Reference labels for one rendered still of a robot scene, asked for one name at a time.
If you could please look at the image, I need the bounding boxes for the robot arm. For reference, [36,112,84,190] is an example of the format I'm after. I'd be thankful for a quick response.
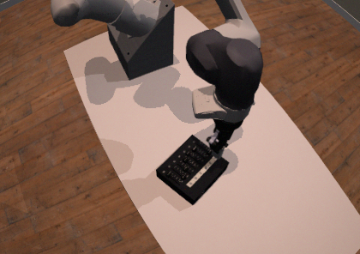
[51,0,263,123]

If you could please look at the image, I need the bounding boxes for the black lighting desk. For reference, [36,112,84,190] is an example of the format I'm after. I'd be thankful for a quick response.
[156,135,229,205]

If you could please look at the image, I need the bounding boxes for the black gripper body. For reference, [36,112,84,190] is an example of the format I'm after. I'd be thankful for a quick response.
[213,119,243,136]

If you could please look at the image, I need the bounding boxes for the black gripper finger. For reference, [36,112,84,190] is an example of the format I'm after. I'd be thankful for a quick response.
[207,130,230,160]
[220,130,234,158]

